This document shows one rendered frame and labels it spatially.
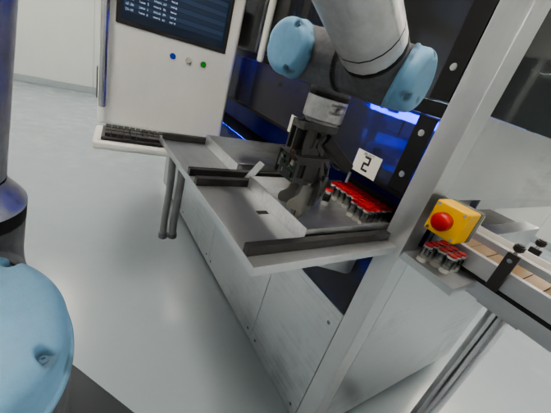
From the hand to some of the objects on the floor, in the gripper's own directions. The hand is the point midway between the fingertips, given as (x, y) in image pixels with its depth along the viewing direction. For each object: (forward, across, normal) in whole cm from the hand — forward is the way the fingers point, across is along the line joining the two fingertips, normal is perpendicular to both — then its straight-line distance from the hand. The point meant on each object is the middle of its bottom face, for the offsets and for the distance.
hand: (298, 213), depth 66 cm
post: (+92, +10, +27) cm, 96 cm away
